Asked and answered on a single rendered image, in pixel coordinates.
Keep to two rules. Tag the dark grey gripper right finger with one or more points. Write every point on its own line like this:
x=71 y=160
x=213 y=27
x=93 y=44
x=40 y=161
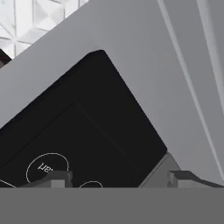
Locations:
x=180 y=178

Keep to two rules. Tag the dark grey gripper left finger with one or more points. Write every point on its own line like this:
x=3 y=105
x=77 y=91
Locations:
x=59 y=178

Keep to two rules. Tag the round microwave start button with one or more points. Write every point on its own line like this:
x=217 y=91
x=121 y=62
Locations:
x=36 y=166

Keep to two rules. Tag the black microwave oven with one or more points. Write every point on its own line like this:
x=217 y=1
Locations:
x=96 y=116

